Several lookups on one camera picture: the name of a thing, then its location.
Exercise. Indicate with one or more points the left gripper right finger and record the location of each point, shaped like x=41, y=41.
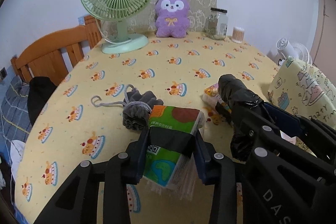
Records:
x=216, y=169

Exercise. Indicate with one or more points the cotton swab container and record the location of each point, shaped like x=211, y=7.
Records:
x=238, y=35

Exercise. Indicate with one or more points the grey drawstring pouch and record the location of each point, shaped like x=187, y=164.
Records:
x=136, y=107

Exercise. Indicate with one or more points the wooden chair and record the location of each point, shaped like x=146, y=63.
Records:
x=44, y=58

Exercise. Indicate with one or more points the black cloth on chair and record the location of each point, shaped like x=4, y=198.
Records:
x=40, y=90

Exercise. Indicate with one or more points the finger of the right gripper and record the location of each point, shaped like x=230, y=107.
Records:
x=258, y=125
x=307, y=129

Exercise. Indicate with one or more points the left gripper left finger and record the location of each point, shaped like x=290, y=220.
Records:
x=76, y=200

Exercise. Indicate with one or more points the white clothes on bed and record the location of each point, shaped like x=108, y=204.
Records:
x=12, y=153

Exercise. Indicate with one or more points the black plastic bag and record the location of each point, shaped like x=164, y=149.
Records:
x=241, y=101

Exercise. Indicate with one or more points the purple plush bunny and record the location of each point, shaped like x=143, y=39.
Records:
x=172, y=18

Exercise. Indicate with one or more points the yellow patterned storage box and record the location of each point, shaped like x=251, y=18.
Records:
x=304, y=92

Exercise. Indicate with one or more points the yellow cartoon tissue pack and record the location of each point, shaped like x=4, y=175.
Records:
x=212, y=98

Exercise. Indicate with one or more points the blue plaid bedding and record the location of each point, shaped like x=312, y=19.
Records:
x=15, y=122

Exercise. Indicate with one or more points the wall power socket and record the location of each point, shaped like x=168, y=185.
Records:
x=3, y=74

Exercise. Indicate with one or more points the white standing fan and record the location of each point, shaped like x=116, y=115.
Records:
x=292, y=49

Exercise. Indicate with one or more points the glass jar with lid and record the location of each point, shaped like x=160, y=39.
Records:
x=216, y=24

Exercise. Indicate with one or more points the green tissue pack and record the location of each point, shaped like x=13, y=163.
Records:
x=170, y=163

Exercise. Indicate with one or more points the yellow cake-print tablecloth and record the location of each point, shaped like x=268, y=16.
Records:
x=70, y=129

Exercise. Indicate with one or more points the beige door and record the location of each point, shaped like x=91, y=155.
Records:
x=324, y=45

